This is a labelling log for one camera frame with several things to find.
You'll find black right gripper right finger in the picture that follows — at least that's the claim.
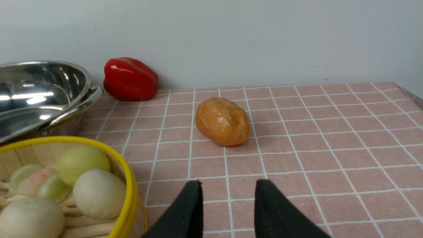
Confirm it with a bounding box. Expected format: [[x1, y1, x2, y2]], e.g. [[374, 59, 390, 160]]
[[254, 179, 330, 238]]

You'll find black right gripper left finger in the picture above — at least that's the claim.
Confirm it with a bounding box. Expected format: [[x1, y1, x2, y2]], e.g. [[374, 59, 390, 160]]
[[141, 180, 204, 238]]

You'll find yellow rimmed bamboo steamer basket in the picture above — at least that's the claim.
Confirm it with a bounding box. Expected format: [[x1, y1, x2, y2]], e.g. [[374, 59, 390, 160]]
[[0, 137, 148, 238]]

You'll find stainless steel pot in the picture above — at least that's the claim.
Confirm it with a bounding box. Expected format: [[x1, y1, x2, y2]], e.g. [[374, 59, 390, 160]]
[[0, 61, 103, 145]]

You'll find white bun right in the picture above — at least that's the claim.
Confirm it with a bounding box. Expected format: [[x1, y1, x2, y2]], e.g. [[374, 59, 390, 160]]
[[73, 169, 126, 220]]

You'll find white bun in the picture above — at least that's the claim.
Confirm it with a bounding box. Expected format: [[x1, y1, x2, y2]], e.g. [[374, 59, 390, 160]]
[[0, 197, 65, 238], [73, 169, 126, 220]]

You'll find pink checkered tablecloth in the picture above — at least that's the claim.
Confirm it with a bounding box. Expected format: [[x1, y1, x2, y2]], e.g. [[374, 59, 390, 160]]
[[79, 83, 423, 238]]

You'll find brown potato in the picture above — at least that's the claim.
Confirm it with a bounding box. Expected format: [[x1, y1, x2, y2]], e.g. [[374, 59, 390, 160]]
[[195, 97, 251, 146]]

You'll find pale green bun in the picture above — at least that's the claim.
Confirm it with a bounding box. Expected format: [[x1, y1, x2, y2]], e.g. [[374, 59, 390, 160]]
[[56, 146, 111, 187]]

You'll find light green bun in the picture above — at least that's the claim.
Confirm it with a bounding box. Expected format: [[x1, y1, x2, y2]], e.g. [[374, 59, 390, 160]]
[[37, 174, 72, 203]]

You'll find red bell pepper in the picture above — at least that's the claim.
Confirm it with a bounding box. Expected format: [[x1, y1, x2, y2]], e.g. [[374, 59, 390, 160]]
[[103, 57, 159, 101]]

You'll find pink tinted bun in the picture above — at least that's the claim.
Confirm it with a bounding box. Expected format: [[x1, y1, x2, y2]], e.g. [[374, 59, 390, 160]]
[[15, 167, 56, 197]]

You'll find white bun front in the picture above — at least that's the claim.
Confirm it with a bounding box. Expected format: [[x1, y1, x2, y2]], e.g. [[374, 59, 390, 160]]
[[0, 197, 65, 238]]

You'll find pale bun far left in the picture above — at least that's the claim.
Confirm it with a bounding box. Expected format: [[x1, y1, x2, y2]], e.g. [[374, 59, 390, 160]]
[[8, 164, 43, 196]]

